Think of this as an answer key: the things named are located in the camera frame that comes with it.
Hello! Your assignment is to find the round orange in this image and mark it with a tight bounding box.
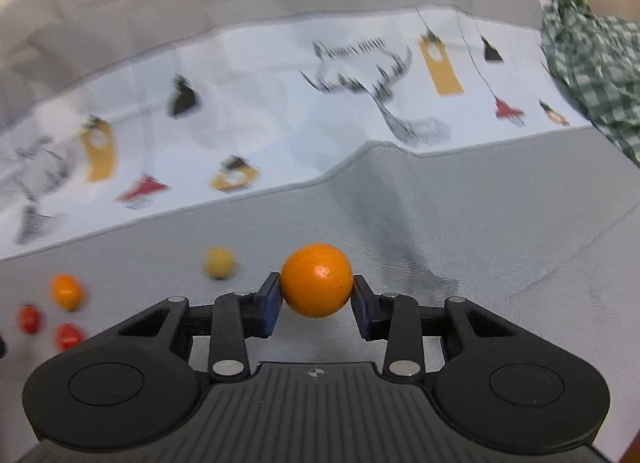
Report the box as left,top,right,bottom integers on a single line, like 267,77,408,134
280,243,354,319

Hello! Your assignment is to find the grey printed sheet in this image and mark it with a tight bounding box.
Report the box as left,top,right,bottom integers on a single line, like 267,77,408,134
0,0,628,463

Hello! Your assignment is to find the red cherry tomato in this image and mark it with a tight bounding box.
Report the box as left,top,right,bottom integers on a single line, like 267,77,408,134
55,323,85,352
18,304,43,334

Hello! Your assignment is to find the yellow round fruit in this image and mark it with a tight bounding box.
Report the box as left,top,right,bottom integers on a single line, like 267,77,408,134
202,247,237,280

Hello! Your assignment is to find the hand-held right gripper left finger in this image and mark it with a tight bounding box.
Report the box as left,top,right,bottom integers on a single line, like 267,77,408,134
116,271,284,385

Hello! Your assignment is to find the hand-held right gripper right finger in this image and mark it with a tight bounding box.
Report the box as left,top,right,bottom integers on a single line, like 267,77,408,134
350,275,507,384

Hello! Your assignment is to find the green checked cloth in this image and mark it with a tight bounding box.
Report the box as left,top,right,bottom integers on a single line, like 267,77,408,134
540,0,640,164

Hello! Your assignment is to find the orange kumquat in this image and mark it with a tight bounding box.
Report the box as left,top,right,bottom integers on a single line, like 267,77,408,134
50,274,85,312

